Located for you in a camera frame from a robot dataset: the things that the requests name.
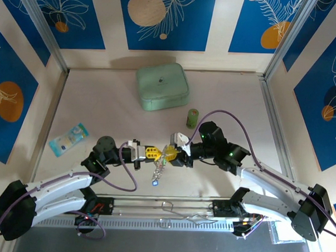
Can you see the small blue key tag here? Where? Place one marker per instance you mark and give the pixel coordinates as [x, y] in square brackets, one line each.
[154, 183]

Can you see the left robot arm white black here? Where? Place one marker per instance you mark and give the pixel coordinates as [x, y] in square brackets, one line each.
[59, 180]

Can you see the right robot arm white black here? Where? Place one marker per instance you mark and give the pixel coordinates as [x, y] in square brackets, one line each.
[266, 177]

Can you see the green cylindrical bottle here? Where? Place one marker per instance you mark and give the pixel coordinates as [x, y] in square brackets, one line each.
[192, 119]

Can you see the blue wet wipes packet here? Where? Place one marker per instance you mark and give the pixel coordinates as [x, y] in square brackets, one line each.
[68, 139]

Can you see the mint green zip case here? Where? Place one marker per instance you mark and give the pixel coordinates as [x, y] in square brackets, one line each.
[158, 83]

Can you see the clear plastic bag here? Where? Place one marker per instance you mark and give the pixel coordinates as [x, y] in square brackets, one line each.
[280, 234]

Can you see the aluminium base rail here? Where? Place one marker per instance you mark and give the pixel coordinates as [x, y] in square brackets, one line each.
[142, 200]

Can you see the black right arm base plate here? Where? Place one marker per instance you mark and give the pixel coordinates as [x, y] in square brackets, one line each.
[220, 209]

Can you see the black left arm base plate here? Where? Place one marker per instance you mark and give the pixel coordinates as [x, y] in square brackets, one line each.
[106, 205]

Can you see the aluminium side rail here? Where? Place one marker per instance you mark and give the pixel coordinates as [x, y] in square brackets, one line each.
[271, 113]
[56, 104]

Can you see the aluminium frame post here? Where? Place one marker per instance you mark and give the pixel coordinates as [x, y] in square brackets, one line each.
[289, 36]
[41, 22]

